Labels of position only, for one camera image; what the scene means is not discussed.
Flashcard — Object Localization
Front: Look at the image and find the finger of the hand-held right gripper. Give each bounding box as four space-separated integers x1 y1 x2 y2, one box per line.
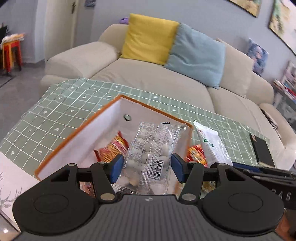
245 171 296 184
232 162 296 176

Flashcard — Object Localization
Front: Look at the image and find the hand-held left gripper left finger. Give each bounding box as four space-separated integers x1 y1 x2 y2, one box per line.
38 154 124 203

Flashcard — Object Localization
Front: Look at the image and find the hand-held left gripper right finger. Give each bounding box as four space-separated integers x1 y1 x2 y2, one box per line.
171 153 257 202

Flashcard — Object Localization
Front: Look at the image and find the orange shrimp stick bag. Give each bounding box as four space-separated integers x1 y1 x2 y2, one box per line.
94 131 129 163

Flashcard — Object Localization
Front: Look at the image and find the red snack bag with figures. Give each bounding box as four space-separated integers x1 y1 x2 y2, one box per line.
185 144 208 167

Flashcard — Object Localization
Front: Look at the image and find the clear packet of white balls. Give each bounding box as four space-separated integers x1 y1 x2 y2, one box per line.
113 120 187 195

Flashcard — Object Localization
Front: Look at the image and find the red spicy strip packet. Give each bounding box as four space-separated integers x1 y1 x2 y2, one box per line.
80 181 96 197

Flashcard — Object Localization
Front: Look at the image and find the orange cardboard box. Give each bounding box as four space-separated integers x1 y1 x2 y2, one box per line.
34 95 194 195

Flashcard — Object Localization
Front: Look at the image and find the white clear snack packet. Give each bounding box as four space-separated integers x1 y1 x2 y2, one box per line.
193 120 232 167

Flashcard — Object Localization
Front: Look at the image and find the black notebook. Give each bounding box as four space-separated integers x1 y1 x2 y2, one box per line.
250 133 275 167

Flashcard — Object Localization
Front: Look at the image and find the dark book on sofa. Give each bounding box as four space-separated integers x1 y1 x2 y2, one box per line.
260 109 279 130

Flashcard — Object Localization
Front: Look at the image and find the green checked tablecloth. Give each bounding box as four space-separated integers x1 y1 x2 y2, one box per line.
0 77 271 181

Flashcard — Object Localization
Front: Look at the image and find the pile of books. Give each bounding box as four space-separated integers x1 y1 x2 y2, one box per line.
273 60 296 100

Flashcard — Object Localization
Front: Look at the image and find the beige sofa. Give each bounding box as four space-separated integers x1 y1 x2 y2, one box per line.
40 23 296 172

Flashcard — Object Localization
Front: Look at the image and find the beige pillow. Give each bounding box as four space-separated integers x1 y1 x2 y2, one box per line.
216 38 255 98

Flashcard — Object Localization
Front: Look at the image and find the light blue pillow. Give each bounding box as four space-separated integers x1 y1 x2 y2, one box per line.
164 22 226 90

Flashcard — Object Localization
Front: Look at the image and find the printed figure pillow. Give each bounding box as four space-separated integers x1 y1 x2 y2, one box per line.
246 38 270 77

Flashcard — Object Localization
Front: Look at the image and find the yellow pillow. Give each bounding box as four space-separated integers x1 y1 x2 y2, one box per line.
120 13 180 66

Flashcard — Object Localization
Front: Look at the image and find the cream door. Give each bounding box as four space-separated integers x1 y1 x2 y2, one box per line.
44 0 78 63

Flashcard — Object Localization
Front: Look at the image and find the red stool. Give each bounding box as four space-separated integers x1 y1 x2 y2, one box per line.
2 39 23 72

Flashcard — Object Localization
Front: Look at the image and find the pale cloth on stool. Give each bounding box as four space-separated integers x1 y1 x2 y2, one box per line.
1 33 25 44

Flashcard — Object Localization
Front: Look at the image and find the framed wall painting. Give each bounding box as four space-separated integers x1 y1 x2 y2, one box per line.
268 0 296 55
228 0 263 18

